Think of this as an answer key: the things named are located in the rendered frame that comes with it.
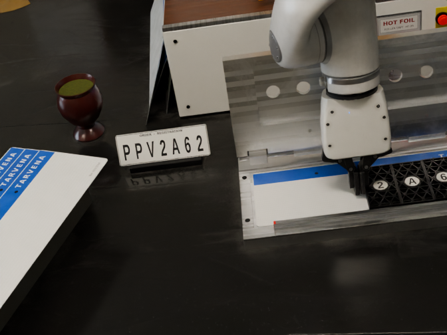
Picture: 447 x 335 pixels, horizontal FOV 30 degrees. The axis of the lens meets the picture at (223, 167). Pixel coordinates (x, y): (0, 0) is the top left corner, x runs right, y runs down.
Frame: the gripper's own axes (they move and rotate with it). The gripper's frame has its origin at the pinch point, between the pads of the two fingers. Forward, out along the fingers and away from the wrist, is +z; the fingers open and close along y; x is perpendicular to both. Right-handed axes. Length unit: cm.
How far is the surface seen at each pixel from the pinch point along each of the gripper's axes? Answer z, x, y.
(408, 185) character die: 1.7, -0.8, 7.4
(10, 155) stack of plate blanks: -7, 10, -56
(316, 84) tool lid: -12.4, 10.7, -4.4
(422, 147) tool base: 0.5, 9.4, 11.8
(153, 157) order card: -0.5, 16.3, -33.4
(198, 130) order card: -4.2, 17.1, -24.9
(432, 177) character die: 2.0, 1.5, 11.6
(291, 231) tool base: 3.9, -6.5, -11.4
